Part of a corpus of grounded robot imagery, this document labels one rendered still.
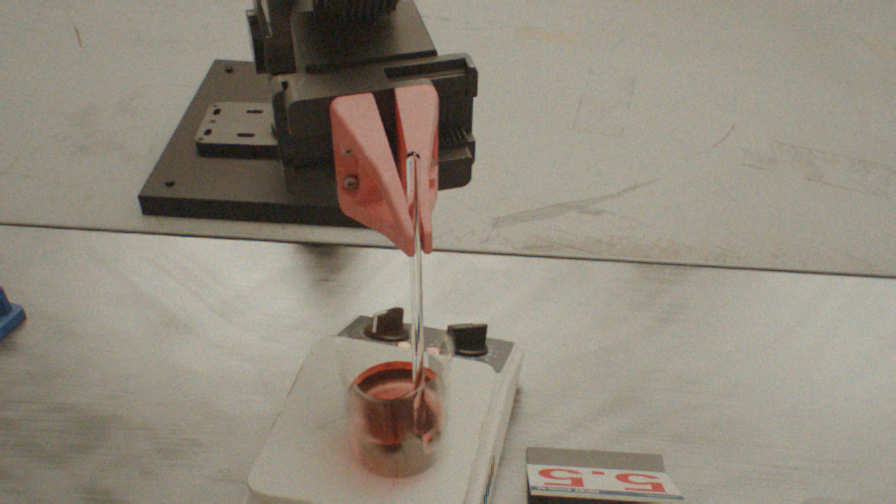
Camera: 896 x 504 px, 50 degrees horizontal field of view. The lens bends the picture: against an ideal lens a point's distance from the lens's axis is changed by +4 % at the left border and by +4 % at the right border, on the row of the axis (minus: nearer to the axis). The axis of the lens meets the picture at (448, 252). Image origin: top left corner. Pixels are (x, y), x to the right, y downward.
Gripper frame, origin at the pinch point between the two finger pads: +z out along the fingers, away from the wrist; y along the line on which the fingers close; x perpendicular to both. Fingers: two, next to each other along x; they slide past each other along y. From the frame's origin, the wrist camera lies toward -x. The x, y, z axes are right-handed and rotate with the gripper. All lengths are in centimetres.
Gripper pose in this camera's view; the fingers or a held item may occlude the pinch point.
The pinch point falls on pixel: (415, 233)
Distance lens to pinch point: 42.1
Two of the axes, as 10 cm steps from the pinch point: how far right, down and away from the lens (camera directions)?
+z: 2.5, 6.6, -7.0
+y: 9.7, -1.7, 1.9
